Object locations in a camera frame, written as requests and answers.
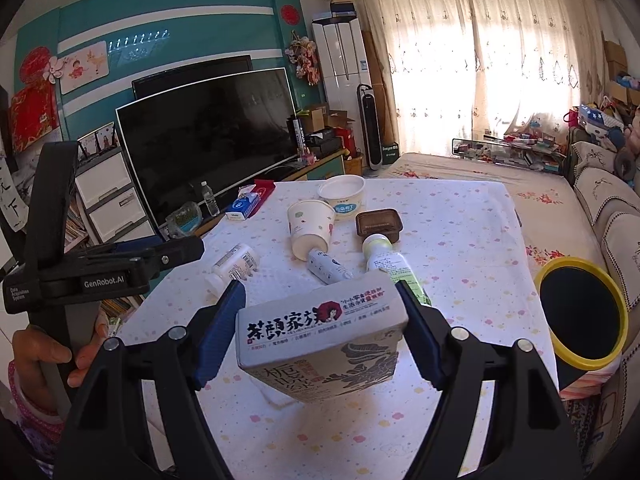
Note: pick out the small white printed bottle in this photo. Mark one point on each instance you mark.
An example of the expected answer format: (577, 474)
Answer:
(327, 266)

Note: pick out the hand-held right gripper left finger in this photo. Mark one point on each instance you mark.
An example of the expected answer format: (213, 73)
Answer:
(220, 332)

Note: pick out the white cartoon wall picture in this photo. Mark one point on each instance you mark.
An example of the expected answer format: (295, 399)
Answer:
(84, 67)

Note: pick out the brown plastic tray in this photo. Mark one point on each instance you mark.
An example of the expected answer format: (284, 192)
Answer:
(379, 222)

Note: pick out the person's left forearm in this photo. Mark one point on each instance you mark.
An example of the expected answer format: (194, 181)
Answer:
(27, 422)

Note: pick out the green and white drink bottle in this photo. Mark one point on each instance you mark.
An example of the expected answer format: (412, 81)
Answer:
(392, 262)

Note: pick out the green box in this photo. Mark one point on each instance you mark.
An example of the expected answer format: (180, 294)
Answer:
(390, 152)

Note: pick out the blue tissue pack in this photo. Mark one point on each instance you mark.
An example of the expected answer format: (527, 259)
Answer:
(242, 207)

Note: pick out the white pill bottle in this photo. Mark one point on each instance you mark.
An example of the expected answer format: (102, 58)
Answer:
(232, 267)

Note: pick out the person's left hand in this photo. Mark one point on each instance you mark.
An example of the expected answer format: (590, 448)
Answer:
(30, 360)

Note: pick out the open cardboard box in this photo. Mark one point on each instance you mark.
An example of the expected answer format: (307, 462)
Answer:
(316, 117)

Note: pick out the red wall hanging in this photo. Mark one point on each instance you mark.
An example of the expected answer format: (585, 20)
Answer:
(32, 110)

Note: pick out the grey printed tea carton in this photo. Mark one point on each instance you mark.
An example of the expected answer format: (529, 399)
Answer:
(320, 332)

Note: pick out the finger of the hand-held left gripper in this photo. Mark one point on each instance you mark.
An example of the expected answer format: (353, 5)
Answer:
(170, 252)

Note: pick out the yellow rimmed trash bin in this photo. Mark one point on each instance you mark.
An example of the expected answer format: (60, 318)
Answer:
(580, 310)

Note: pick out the white drawer cabinet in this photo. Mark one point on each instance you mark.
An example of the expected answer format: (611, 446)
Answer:
(110, 200)

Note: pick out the white dotted tablecloth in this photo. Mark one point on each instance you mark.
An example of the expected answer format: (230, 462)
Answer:
(465, 260)

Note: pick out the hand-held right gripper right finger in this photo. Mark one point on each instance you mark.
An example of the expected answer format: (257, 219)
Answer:
(421, 340)

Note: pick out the white standing air conditioner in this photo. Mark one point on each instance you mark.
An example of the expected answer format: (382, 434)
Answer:
(342, 57)

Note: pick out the cream patterned curtain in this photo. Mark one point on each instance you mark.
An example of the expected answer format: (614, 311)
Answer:
(480, 60)

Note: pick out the clear water bottle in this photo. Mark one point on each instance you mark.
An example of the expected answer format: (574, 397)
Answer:
(210, 202)

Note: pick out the teal and yellow television cabinet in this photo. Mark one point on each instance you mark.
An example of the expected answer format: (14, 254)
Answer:
(320, 167)

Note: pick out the pink artificial flowers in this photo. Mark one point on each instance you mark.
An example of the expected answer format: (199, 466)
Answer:
(302, 55)

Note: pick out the large black television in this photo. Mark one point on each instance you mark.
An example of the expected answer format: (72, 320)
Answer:
(205, 145)

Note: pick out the red paper packet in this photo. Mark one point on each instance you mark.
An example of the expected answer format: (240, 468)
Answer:
(266, 189)

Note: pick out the black and white tower fan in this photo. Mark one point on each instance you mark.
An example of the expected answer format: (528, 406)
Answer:
(370, 127)

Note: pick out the beige sofa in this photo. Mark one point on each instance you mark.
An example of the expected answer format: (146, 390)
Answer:
(607, 210)

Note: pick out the glass coffee table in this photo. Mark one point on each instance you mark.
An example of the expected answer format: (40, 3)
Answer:
(505, 152)

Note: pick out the paper cup with leaf print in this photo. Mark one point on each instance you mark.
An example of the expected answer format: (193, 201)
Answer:
(310, 227)

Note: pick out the white plastic tub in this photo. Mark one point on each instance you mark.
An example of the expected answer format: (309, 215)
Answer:
(345, 200)

